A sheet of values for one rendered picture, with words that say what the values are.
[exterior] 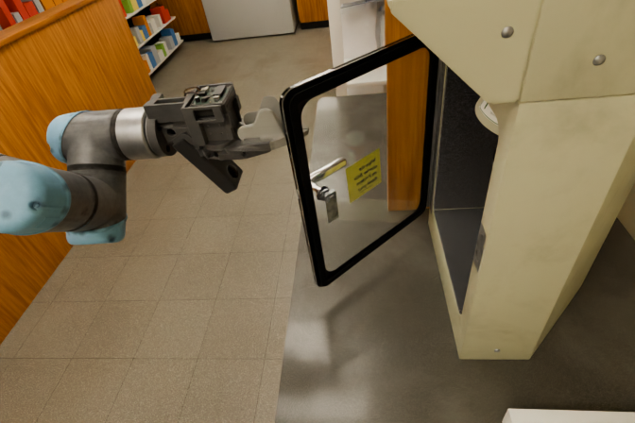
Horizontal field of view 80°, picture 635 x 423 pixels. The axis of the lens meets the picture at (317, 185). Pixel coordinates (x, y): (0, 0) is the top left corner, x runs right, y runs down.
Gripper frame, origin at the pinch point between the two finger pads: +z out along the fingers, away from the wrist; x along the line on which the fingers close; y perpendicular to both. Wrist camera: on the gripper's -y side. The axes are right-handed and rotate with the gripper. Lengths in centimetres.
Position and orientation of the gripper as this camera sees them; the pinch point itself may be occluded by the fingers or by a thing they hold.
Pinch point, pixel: (299, 134)
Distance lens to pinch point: 54.4
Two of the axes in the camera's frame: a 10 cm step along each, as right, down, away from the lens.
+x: 0.6, -6.3, 7.7
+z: 9.9, -0.5, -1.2
